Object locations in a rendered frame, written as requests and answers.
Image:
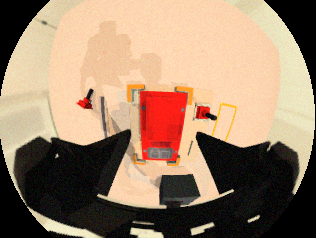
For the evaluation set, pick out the grey flat bar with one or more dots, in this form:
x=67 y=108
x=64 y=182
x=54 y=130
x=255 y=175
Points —
x=101 y=109

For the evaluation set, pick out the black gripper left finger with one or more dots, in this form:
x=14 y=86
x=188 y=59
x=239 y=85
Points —
x=98 y=161

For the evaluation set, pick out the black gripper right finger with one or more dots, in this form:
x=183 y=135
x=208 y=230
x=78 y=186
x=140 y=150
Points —
x=226 y=161

